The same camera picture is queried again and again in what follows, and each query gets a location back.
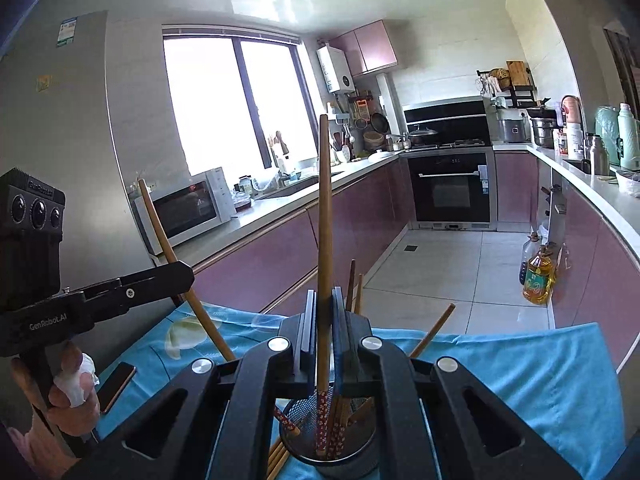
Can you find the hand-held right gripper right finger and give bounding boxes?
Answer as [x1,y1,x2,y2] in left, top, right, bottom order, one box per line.
[330,287,583,480]

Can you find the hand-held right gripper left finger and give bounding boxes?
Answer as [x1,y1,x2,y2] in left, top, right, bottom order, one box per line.
[65,290,318,480]

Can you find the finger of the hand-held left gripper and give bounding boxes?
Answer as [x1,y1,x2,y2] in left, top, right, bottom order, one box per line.
[80,261,195,328]

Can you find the single bamboo chopstick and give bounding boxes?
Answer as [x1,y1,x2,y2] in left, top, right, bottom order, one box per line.
[137,178,237,363]
[315,114,332,458]

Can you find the bunch of bamboo chopsticks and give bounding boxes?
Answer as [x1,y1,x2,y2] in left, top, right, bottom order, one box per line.
[265,259,457,480]

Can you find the black mesh cup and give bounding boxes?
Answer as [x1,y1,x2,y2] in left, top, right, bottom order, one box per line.
[277,395,381,478]

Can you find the person's left forearm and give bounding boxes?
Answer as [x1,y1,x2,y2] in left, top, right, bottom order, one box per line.
[0,425,66,480]

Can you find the person's left hand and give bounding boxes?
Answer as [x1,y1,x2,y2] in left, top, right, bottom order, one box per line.
[10,342,101,466]

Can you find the white microwave oven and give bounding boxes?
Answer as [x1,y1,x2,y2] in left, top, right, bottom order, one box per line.
[131,166,236,256]

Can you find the pink lower cabinets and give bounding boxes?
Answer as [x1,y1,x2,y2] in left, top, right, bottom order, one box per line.
[187,152,640,371]

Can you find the pink cabinets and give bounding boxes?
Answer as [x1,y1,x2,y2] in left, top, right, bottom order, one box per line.
[187,152,640,371]
[327,20,399,78]

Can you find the black smartphone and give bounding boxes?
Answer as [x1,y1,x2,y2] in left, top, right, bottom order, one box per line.
[101,361,137,415]

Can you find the grey refrigerator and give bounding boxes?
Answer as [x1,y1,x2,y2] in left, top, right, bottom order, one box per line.
[0,10,156,321]

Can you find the black built-in oven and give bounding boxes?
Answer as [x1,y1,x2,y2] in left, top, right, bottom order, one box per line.
[405,149,498,231]

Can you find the blue floral tablecloth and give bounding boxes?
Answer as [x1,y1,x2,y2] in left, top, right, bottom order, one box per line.
[95,301,628,480]

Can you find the kitchen window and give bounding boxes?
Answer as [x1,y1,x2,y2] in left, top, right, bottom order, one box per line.
[162,25,321,178]

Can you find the yellow cooking oil bottle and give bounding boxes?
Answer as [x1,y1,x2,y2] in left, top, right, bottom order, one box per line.
[522,245,558,306]

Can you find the lidded wok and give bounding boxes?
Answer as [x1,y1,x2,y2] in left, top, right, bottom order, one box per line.
[405,125,439,147]

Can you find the black range hood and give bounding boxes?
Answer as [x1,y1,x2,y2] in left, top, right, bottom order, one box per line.
[402,96,493,148]

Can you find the knife holder with knives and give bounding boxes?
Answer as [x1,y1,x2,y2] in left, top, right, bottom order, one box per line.
[540,184,568,228]

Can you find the silver rice cooker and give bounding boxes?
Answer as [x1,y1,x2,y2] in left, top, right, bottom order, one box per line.
[497,111,531,143]

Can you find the stainless steel pot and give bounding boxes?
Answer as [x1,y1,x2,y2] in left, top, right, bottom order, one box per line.
[530,115,558,148]

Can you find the white kitchen countertop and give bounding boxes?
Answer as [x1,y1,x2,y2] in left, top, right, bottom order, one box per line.
[150,142,640,261]

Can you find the pink upper cabinets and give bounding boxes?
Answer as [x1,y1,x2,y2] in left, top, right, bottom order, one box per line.
[327,20,399,78]

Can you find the white labelled container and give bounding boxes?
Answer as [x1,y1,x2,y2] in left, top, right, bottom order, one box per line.
[565,122,586,161]

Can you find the stainless steel flask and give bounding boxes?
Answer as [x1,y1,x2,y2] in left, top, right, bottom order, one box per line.
[589,134,610,177]

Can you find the wooden cutting board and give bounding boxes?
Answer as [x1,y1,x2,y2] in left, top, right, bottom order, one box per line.
[506,60,531,87]

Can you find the pink electric kettle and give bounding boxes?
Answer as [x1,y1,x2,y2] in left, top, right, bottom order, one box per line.
[560,95,583,126]

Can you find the white bowl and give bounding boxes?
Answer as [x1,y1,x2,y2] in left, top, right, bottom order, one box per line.
[615,169,640,196]

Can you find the white and green thermos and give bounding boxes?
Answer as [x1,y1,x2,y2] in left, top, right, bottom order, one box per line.
[616,103,640,170]

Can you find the white wall water heater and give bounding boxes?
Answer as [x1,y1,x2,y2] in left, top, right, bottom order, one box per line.
[316,45,356,93]

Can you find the black wall rack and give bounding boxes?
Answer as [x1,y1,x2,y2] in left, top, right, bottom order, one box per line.
[476,69,538,108]

